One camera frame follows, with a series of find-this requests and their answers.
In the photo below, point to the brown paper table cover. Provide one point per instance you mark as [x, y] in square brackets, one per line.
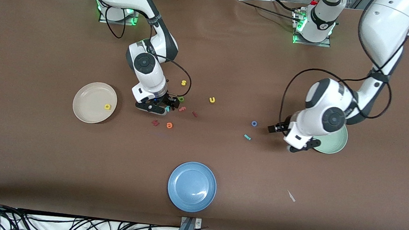
[231, 58]

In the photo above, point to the green plate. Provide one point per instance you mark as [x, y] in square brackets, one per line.
[337, 143]

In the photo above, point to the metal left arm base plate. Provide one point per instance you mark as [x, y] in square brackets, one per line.
[325, 44]

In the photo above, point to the dark red letter l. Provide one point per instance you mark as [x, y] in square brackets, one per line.
[195, 114]

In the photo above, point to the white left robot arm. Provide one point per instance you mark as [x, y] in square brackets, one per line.
[386, 27]

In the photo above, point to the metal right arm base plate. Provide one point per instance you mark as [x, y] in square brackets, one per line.
[136, 16]

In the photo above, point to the blue letter o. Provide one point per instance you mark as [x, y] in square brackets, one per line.
[252, 123]

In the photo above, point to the beige plate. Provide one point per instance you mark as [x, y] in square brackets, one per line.
[91, 102]

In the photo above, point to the pink letter f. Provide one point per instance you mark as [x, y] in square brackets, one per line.
[182, 109]

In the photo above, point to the blue plate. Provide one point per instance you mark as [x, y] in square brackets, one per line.
[191, 186]

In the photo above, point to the teal letter i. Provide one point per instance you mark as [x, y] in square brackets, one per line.
[247, 137]

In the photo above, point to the yellow letter d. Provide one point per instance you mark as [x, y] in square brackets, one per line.
[106, 107]

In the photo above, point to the yellow letter u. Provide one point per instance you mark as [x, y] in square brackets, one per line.
[210, 100]

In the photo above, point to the orange letter e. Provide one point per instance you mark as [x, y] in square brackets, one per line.
[167, 125]

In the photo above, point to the white paper scrap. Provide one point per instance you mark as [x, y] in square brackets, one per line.
[291, 196]

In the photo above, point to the green letter p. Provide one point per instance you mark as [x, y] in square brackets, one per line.
[181, 99]

